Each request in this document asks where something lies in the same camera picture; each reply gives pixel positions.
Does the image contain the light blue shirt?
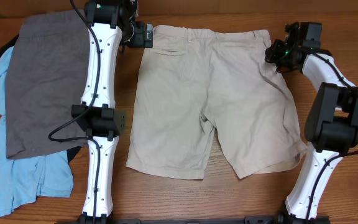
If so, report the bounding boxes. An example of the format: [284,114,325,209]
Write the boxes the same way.
[0,47,74,217]

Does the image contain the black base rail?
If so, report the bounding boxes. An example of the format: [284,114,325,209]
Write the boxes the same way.
[54,215,331,224]

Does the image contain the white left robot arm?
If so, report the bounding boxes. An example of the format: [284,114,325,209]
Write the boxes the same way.
[71,1,153,223]

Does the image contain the grey shorts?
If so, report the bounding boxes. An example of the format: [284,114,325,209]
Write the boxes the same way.
[5,9,98,160]

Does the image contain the beige khaki shorts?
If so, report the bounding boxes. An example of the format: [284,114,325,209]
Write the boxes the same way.
[126,25,306,180]

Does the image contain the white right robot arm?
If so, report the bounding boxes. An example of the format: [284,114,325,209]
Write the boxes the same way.
[244,22,358,224]

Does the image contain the black garment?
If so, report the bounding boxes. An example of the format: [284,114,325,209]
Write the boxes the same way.
[0,13,108,163]

